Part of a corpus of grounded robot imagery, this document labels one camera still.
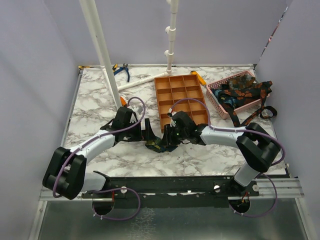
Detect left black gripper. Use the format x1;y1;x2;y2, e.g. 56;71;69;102
124;118;157;142

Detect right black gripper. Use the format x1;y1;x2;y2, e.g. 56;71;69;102
161;123;189;146

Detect navy yellow floral tie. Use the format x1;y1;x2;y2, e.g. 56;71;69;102
145;140;178;153

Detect black orange floral tie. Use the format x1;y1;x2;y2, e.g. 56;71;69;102
219;81;278;127

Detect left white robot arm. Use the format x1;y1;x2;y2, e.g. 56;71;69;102
42;106;159;200

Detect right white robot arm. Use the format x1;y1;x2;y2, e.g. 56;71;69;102
161;111;281;196

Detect wooden compartment tray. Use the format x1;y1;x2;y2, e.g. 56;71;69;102
154;74;208;132

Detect pink perforated plastic basket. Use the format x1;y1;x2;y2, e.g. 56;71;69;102
206;70;277;127

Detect blue floral tie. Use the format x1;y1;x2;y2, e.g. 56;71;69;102
210;88;239;109

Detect yellow utility knife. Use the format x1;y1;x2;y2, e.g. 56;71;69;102
190;70;207;87

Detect dark paisley tie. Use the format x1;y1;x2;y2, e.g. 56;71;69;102
228;74;257;90

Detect yellow black tool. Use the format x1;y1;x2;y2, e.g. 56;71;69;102
78;65;95;69

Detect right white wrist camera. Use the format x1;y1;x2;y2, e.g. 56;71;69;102
167;111;177;127

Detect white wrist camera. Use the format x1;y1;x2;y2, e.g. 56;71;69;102
167;111;177;127
132;105;145;115

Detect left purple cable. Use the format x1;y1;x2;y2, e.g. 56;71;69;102
52;96;141;222

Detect purple cable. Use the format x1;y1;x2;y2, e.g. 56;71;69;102
52;96;141;222
169;98;286;218

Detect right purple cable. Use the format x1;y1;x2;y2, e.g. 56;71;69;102
169;98;286;218

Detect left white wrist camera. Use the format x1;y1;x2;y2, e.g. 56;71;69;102
132;105;145;115

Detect orange handled screwdriver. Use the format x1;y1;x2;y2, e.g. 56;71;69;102
120;97;128;107

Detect black metal base rail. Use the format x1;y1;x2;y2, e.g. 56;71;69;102
49;174;288;210

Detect blue handled pliers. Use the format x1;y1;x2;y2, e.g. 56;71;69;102
112;63;131;83

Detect yellow handled cutter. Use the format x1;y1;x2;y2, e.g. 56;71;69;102
112;63;118;72

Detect white pvc pipe frame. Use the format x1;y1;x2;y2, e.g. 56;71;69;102
79;0;179;108

